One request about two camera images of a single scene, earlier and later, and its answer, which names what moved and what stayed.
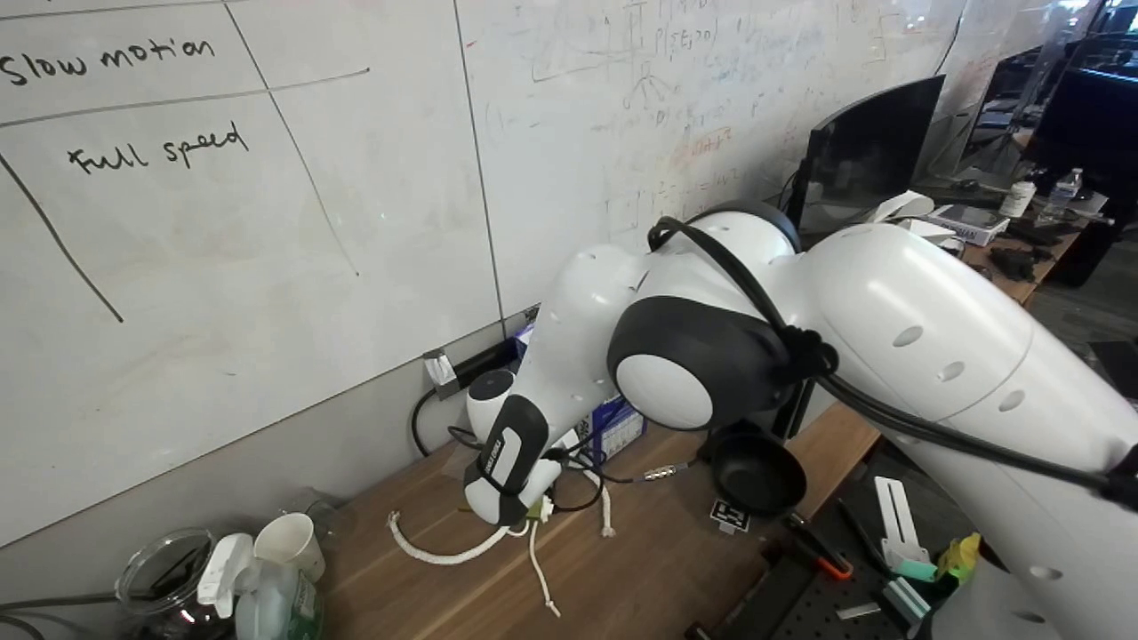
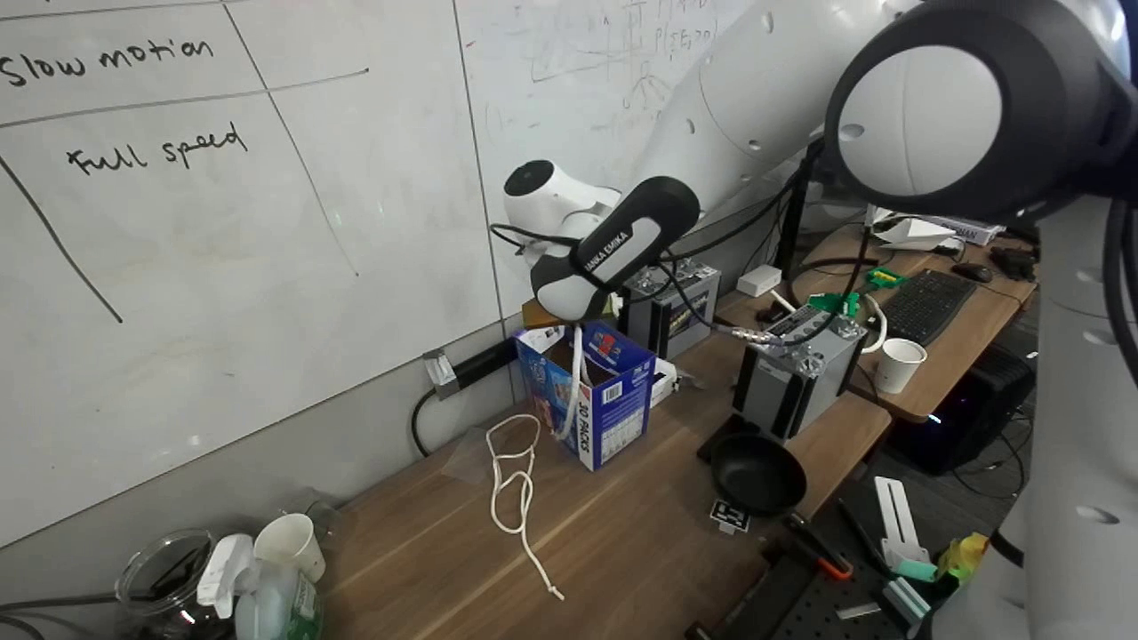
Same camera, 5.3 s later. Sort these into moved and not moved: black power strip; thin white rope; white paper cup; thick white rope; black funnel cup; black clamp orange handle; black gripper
Moved: thick white rope; black gripper; thin white rope
Not moved: black clamp orange handle; black funnel cup; black power strip; white paper cup
